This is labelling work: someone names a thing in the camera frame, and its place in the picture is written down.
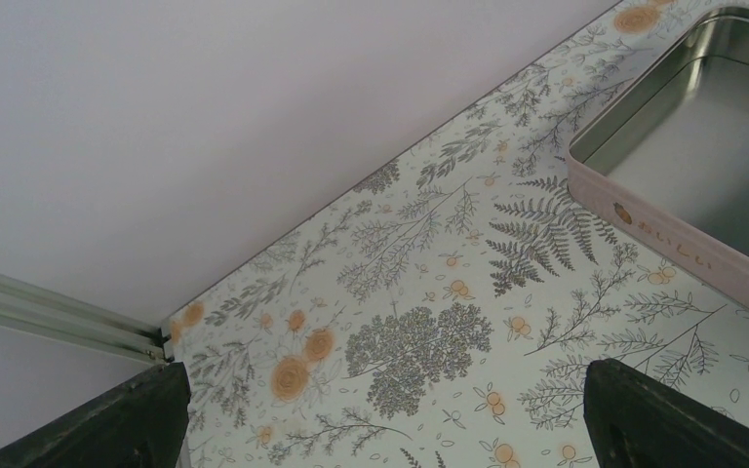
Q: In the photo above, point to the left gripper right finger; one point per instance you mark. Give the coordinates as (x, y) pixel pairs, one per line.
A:
(635, 421)

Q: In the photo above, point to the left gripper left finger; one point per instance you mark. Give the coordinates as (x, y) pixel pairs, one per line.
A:
(141, 422)

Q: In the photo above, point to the floral table mat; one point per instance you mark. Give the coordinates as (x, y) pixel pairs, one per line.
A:
(442, 312)

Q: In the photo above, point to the aluminium corner post left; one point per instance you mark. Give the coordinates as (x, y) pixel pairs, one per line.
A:
(28, 308)

